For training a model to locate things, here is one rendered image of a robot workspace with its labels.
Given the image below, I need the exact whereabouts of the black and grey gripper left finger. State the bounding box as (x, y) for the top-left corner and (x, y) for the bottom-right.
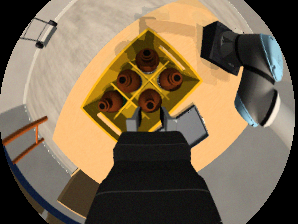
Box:
(126, 107), (142, 132)

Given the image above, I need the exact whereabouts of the yellow crate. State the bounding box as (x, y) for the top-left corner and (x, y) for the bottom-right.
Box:
(80, 27), (203, 142)

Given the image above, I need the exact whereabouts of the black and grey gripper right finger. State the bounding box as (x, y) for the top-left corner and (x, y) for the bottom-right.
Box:
(160, 107), (177, 131)

